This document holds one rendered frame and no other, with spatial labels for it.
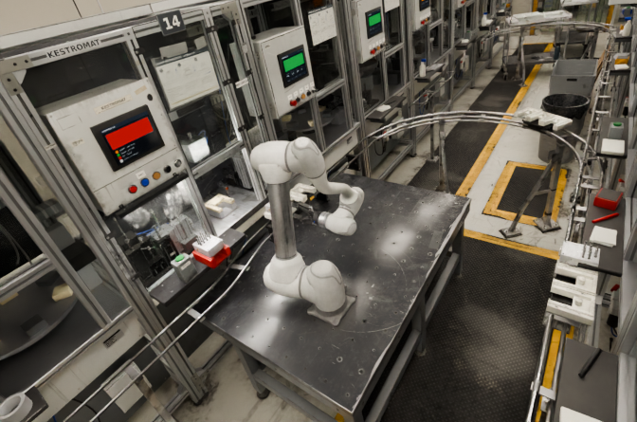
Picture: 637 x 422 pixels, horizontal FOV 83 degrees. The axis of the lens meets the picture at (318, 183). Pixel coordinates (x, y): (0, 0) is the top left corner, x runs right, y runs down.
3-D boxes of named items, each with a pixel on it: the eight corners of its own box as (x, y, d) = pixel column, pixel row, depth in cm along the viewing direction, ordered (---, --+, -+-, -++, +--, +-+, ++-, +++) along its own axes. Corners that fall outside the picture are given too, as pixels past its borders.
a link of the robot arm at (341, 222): (329, 234, 200) (339, 215, 205) (353, 242, 191) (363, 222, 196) (321, 224, 192) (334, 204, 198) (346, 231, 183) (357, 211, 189)
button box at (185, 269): (186, 283, 175) (176, 266, 169) (176, 278, 180) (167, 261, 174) (198, 272, 180) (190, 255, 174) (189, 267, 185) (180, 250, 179)
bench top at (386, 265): (353, 418, 136) (352, 413, 134) (188, 310, 196) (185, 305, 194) (471, 203, 232) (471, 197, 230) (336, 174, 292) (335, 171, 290)
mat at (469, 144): (460, 207, 331) (460, 206, 330) (401, 193, 364) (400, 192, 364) (555, 42, 706) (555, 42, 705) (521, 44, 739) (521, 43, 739)
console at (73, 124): (109, 218, 150) (47, 115, 126) (81, 203, 166) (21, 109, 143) (190, 169, 177) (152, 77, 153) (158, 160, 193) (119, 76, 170)
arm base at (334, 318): (360, 294, 180) (359, 286, 177) (336, 328, 166) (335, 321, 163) (331, 282, 190) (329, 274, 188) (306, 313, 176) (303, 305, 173)
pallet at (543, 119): (513, 123, 283) (514, 111, 278) (526, 118, 286) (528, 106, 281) (555, 137, 253) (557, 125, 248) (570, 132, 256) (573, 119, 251)
